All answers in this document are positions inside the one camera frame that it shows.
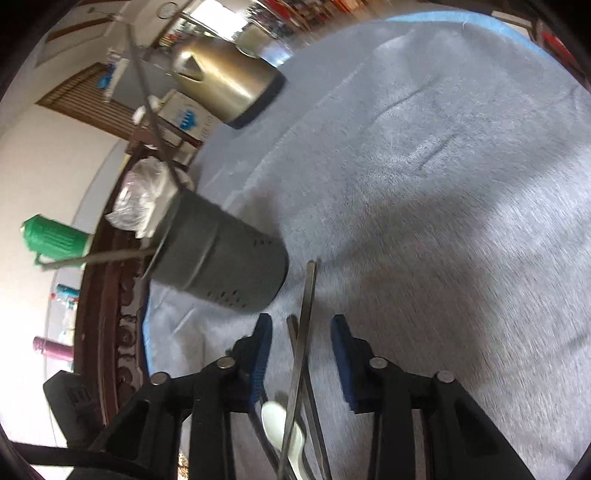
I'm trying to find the metal chopstick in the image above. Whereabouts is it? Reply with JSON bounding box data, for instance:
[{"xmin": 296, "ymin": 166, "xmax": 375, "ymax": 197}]
[
  {"xmin": 34, "ymin": 247, "xmax": 160, "ymax": 273},
  {"xmin": 124, "ymin": 16, "xmax": 188, "ymax": 195},
  {"xmin": 286, "ymin": 315, "xmax": 333, "ymax": 480},
  {"xmin": 276, "ymin": 261, "xmax": 319, "ymax": 480}
]

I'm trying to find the brown slatted door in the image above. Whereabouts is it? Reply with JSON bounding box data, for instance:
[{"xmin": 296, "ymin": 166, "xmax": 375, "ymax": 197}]
[{"xmin": 37, "ymin": 62, "xmax": 139, "ymax": 139}]

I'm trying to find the green thermos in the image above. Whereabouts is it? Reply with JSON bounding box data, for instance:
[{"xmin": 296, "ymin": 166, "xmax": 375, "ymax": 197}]
[{"xmin": 21, "ymin": 215, "xmax": 93, "ymax": 259}]

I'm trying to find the blue bottle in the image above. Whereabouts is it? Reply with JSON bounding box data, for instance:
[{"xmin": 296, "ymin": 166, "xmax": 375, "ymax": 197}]
[{"xmin": 54, "ymin": 282, "xmax": 81, "ymax": 305}]

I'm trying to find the white spoon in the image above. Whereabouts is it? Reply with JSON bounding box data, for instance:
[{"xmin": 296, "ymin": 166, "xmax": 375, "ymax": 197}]
[{"xmin": 261, "ymin": 401, "xmax": 308, "ymax": 480}]

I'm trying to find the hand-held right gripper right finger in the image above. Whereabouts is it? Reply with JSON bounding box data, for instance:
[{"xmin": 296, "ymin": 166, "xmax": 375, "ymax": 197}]
[{"xmin": 331, "ymin": 315, "xmax": 536, "ymax": 480}]

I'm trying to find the grey refrigerator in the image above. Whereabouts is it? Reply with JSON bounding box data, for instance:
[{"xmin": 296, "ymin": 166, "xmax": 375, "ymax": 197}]
[{"xmin": 106, "ymin": 46, "xmax": 185, "ymax": 108}]

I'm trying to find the stainless steel electric kettle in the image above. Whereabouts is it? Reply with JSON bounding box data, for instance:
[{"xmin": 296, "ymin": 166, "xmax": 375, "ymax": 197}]
[{"xmin": 172, "ymin": 33, "xmax": 286, "ymax": 130}]

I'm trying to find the blue tablecloth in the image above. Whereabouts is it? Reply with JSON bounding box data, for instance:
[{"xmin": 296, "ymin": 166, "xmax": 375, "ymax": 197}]
[{"xmin": 142, "ymin": 11, "xmax": 552, "ymax": 370}]

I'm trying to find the grey perforated utensil holder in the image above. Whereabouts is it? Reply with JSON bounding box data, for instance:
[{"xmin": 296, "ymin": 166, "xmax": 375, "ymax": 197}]
[{"xmin": 147, "ymin": 188, "xmax": 290, "ymax": 311}]

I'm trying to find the plastic-covered white bowl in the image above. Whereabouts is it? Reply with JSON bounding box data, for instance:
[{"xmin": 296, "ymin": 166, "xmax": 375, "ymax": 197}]
[{"xmin": 105, "ymin": 157, "xmax": 195, "ymax": 238}]

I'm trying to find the carved wooden sideboard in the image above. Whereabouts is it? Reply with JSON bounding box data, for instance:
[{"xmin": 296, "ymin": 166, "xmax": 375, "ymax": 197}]
[{"xmin": 74, "ymin": 127, "xmax": 197, "ymax": 416}]

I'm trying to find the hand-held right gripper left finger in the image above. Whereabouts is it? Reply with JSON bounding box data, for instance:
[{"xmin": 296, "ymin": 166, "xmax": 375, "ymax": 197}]
[{"xmin": 88, "ymin": 314, "xmax": 273, "ymax": 480}]

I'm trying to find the pink bottle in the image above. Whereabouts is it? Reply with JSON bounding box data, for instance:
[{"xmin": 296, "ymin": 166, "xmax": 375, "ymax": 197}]
[{"xmin": 32, "ymin": 336, "xmax": 75, "ymax": 363}]

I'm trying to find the grey cloth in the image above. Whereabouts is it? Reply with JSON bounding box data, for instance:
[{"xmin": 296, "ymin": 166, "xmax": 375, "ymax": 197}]
[{"xmin": 147, "ymin": 18, "xmax": 591, "ymax": 480}]

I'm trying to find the blue and white cardboard box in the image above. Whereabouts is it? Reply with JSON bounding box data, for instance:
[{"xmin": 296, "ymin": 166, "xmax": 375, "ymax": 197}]
[{"xmin": 154, "ymin": 90, "xmax": 218, "ymax": 158}]

